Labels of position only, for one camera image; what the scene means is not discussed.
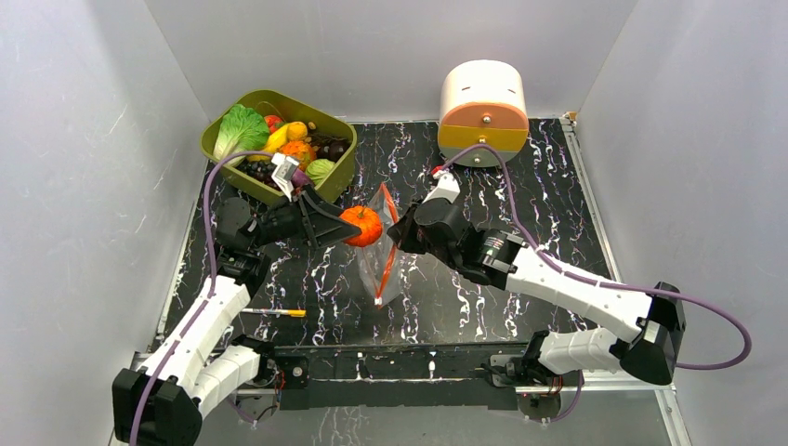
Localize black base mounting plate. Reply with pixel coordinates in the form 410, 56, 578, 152
239, 342, 565, 411

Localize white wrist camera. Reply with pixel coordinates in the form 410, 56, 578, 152
424, 168, 460, 203
271, 153, 300, 202

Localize yellow toy lemon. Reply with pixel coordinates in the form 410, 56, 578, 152
286, 122, 309, 141

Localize light green toy cabbage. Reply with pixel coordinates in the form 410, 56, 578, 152
305, 159, 335, 186

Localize purple toy eggplant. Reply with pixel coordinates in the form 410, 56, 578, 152
290, 168, 314, 188

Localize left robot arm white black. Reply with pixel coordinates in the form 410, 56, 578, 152
112, 186, 361, 445

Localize round white mini drawer cabinet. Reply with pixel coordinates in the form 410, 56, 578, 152
437, 59, 530, 162

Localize white pen yellow cap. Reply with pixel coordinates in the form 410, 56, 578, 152
241, 308, 307, 318

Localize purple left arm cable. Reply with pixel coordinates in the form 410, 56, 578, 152
127, 151, 275, 446

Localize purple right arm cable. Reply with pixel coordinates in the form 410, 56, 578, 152
440, 143, 753, 372

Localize olive green plastic bin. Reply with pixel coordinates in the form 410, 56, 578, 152
201, 89, 357, 202

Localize yellow toy banana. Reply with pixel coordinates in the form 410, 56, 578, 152
246, 124, 289, 163

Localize dark purple toy grapes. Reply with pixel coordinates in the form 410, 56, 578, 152
238, 160, 279, 190

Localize orange toy pumpkin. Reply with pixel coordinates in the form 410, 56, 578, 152
340, 205, 383, 247

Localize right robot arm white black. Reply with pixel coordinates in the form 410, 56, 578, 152
387, 198, 686, 386

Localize aluminium frame rail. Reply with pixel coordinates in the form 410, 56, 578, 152
516, 116, 694, 446

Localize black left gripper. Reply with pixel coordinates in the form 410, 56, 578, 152
250, 183, 362, 251

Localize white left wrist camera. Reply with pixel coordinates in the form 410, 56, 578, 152
271, 153, 300, 202

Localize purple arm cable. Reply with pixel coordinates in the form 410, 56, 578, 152
127, 151, 275, 446
440, 143, 753, 372

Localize clear zip bag orange zipper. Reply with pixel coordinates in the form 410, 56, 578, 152
356, 183, 402, 308

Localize orange spiky toy fruit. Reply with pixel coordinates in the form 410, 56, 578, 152
279, 140, 317, 172

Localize green toy lettuce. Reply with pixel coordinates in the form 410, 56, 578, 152
212, 104, 270, 160

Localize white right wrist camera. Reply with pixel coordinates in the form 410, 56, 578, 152
424, 168, 460, 203

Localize dark brown toy fruit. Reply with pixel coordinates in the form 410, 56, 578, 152
310, 133, 350, 163

